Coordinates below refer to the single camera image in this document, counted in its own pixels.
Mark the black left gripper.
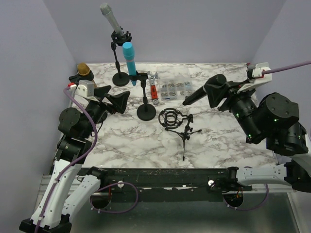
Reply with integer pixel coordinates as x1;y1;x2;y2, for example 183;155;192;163
83;85;131;137

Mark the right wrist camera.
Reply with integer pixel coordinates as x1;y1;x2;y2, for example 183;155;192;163
237;62;272;93

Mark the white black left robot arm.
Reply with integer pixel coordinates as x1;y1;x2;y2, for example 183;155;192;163
19;84;130;233

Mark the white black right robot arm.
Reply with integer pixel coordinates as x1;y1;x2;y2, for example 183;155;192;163
203;74;311;193

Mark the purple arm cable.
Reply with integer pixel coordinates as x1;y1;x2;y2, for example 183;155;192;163
261;60;311;73
33;86;98;233

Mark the black microphone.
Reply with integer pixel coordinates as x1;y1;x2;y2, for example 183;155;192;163
182;86;207;106

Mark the black clip desk stand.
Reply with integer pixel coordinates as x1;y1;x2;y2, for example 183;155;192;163
129;71;156;121

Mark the black tripod shock-mount stand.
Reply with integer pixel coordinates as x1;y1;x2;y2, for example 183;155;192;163
158;108;202;161

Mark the blue microphone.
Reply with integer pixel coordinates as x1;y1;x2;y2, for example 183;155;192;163
122;42;137;76

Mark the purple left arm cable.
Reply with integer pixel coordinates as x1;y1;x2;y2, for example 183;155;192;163
33;86;98;233

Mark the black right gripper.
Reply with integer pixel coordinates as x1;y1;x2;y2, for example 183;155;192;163
204;78;259;141

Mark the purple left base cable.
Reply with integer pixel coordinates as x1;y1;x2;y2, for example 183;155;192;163
90;182;140;214

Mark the grey microphone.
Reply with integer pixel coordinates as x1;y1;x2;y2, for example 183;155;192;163
100;3;124;36

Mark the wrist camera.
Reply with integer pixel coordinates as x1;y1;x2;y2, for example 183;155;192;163
68;80;99;102
237;62;272;93

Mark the clear plastic screw box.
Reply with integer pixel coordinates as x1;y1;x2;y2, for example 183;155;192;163
157;66;193;101

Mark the red handled adjustable wrench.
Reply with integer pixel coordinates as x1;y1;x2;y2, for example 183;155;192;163
147;71;158;104

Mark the gold microphone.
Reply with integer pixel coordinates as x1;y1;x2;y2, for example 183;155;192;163
77;63;97;87

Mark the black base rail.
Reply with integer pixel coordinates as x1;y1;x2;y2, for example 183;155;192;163
60;166;285;203

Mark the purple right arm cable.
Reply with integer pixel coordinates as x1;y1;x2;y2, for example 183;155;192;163
261;60;311;73

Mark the tall black shock-mount stand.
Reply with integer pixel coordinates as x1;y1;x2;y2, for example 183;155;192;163
110;31;132;87

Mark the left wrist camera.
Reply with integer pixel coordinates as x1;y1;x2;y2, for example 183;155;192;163
68;80;99;102

